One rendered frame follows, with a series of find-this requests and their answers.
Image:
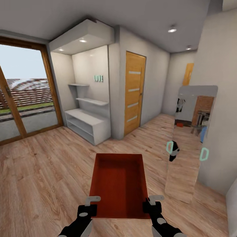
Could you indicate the storage box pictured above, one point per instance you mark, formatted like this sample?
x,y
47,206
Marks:
x,y
119,179

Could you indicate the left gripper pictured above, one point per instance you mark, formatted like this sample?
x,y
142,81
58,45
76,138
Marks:
x,y
92,208

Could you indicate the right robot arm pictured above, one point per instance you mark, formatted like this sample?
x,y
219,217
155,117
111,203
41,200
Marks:
x,y
160,228

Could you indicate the door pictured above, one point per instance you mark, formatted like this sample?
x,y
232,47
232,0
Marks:
x,y
134,78
28,99
188,73

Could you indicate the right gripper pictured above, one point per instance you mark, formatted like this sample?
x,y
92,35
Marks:
x,y
148,208

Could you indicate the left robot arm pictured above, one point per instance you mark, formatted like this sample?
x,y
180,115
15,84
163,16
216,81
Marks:
x,y
83,225

